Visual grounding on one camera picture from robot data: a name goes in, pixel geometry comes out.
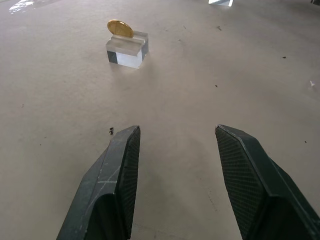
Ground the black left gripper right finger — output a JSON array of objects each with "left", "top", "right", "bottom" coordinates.
[{"left": 215, "top": 124, "right": 320, "bottom": 240}]

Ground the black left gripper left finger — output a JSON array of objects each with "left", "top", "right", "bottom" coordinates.
[{"left": 56, "top": 125, "right": 141, "bottom": 240}]

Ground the clear acrylic block stand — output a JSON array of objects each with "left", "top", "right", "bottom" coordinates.
[{"left": 105, "top": 30, "right": 150, "bottom": 69}]

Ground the gold coin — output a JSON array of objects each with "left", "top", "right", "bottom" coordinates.
[{"left": 107, "top": 19, "right": 134, "bottom": 39}]

